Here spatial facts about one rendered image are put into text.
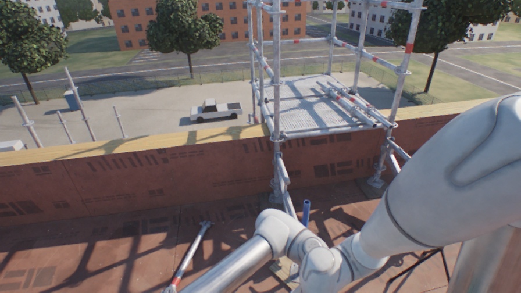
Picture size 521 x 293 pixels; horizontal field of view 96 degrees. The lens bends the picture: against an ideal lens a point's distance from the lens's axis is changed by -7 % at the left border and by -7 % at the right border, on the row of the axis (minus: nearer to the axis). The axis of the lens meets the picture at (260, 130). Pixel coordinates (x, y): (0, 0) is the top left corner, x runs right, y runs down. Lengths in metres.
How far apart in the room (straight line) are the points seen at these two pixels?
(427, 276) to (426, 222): 2.12
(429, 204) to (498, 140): 0.09
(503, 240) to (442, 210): 0.21
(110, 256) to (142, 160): 0.84
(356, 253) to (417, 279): 1.63
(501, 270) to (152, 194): 2.51
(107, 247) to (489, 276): 2.55
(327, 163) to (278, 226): 1.74
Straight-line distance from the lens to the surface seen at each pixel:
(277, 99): 1.99
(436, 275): 2.49
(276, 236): 1.00
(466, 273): 0.59
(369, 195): 2.83
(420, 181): 0.32
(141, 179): 2.57
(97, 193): 2.81
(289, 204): 2.03
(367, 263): 0.79
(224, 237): 2.39
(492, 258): 0.54
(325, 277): 0.73
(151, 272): 2.37
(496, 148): 0.28
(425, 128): 3.09
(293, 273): 2.16
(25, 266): 2.98
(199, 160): 2.37
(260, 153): 2.38
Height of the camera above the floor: 1.90
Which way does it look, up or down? 30 degrees down
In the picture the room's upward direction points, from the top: 2 degrees counter-clockwise
